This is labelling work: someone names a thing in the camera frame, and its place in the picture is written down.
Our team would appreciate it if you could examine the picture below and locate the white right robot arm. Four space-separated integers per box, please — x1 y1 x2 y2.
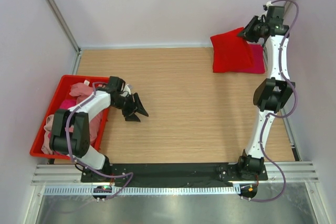
234 4 295 180

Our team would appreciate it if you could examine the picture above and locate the red plastic bin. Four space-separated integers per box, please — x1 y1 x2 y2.
30 75 109 160

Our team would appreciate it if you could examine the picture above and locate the beige t shirt in bin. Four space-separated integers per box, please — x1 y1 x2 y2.
41 114 54 155

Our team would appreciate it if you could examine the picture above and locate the left aluminium frame post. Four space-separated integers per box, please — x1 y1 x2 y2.
46 0 81 54

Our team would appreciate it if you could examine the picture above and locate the light pink t shirt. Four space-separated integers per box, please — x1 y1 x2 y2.
69 82 103 145

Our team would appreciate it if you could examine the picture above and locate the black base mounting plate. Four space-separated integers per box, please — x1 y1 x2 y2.
80 162 268 188

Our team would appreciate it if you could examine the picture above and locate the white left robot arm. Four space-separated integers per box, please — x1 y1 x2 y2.
49 76 149 182

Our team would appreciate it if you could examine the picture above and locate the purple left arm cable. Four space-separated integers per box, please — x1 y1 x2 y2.
64 81 134 200

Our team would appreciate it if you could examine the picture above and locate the white slotted cable duct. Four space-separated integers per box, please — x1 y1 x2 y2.
44 185 240 196

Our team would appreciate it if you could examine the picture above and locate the red t shirt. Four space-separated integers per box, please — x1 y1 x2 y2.
210 27 254 73

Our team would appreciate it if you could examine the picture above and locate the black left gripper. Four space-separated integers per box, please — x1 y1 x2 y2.
112 93 148 122

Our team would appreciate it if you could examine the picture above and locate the folded magenta t shirt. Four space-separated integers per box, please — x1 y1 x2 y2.
235 44 266 74

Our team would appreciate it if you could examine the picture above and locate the magenta t shirt in bin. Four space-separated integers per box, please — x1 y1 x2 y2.
59 99 77 110

